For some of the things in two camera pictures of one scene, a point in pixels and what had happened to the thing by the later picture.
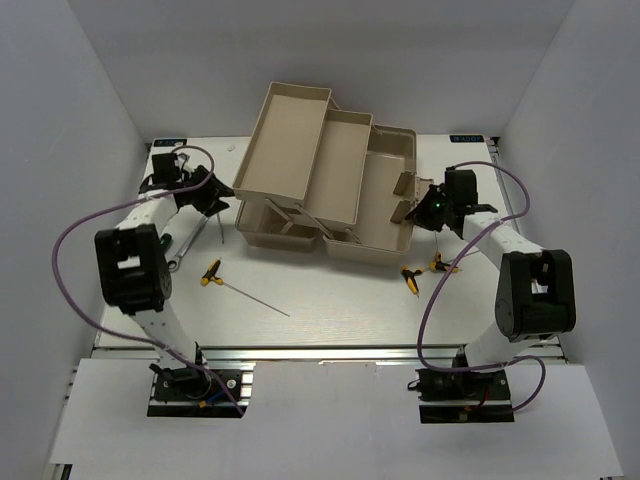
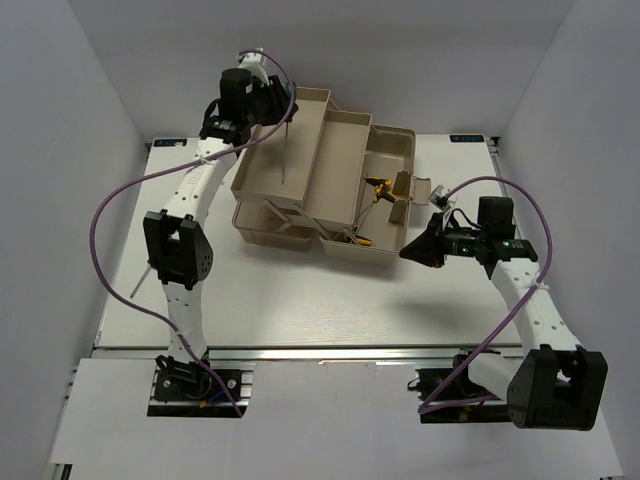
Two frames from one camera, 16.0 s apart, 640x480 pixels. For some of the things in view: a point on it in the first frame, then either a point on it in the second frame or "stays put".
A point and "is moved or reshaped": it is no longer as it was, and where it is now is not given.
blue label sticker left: x=168 y=142 stays put
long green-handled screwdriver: x=222 y=241 -> x=292 y=87
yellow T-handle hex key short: x=409 y=276 -> x=379 y=182
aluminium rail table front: x=332 y=355 stays put
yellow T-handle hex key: x=438 y=256 is moved or reshaped
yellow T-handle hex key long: x=210 y=277 -> x=357 y=239
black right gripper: x=420 y=216 -> x=430 y=247
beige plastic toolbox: x=316 y=175 stays put
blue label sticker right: x=466 y=138 stays put
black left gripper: x=213 y=189 -> x=277 y=97
